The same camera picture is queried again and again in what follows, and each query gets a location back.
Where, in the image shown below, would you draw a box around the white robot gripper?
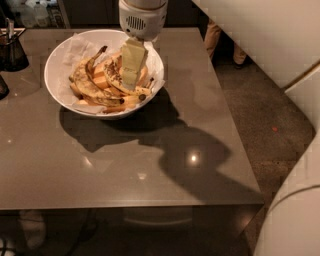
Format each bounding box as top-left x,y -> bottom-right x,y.
118,0 -> 168,91

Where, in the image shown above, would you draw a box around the spotted brown ripe banana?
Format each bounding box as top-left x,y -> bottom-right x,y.
103,58 -> 151,96

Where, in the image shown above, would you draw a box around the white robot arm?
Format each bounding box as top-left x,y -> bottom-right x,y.
119,0 -> 320,256

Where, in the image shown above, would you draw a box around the orange plastic banana right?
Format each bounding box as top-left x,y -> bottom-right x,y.
136,65 -> 148,86

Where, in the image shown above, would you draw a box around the orange plastic banana top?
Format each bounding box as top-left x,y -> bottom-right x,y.
93,51 -> 122,78

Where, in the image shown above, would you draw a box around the small banana bowl front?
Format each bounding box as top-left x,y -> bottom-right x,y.
104,94 -> 146,113

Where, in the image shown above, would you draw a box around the white paper bowl liner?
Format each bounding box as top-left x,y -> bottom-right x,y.
58,29 -> 166,115

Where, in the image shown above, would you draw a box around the white ceramic bowl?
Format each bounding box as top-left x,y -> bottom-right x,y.
44,29 -> 165,120

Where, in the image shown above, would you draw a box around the spotted banana left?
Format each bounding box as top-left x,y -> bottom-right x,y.
72,46 -> 124,107

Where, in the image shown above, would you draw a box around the person brown trousers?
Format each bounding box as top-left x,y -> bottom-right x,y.
203,19 -> 248,66

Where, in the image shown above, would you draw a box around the black mesh pen holder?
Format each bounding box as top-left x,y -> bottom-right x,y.
0,18 -> 29,72

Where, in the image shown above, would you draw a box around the white shoe under table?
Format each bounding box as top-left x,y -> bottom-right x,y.
19,210 -> 46,249

